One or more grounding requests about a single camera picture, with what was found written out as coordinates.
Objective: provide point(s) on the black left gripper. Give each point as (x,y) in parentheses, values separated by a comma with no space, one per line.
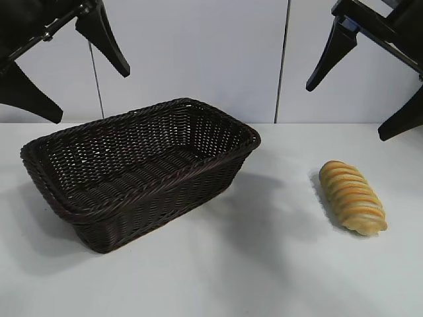
(20,29)

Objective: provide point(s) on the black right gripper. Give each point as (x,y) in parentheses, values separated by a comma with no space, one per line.
(396,23)

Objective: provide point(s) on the long striped bread loaf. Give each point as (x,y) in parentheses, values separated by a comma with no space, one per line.
(350,198)

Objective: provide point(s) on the dark brown wicker basket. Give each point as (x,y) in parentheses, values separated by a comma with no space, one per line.
(132,211)

